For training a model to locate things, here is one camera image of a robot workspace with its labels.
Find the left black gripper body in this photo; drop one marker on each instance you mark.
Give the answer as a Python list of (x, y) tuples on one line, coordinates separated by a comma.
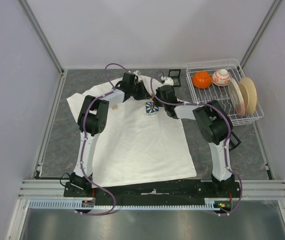
[(137, 91)]

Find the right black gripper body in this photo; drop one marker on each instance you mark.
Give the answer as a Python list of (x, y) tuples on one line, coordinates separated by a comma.
[(161, 103)]

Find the white t-shirt with flower print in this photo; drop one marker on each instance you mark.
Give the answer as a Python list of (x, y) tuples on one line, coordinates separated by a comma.
[(139, 145)]

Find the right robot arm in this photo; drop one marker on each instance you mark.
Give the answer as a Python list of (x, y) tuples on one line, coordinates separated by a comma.
[(215, 128)]

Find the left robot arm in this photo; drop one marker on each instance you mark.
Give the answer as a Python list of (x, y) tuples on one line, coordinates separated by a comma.
[(92, 121)]

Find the small beige brooch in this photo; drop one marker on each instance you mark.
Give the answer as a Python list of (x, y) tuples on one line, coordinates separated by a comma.
[(115, 107)]

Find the black square box far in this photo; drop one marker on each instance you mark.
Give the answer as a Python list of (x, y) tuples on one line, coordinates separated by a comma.
[(175, 74)]

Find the white bowl orange circles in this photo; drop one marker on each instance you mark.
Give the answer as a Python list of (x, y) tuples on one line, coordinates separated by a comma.
[(221, 77)]

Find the white plate pink rim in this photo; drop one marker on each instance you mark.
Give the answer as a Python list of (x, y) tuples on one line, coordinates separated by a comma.
[(236, 97)]

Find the beige plate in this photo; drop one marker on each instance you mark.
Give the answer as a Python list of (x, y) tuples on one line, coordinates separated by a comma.
[(249, 94)]

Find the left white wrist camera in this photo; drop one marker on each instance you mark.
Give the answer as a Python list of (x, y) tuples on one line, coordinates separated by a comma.
[(137, 73)]

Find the white wire dish rack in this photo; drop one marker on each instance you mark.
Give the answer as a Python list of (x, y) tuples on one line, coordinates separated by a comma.
[(220, 93)]

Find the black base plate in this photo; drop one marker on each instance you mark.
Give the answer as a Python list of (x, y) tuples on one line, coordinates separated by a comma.
[(190, 191)]

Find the light blue cable duct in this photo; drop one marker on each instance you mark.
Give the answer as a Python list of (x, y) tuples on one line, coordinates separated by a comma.
[(77, 204)]

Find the aluminium frame rail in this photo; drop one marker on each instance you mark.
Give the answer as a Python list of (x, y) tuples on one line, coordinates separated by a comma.
[(251, 190)]

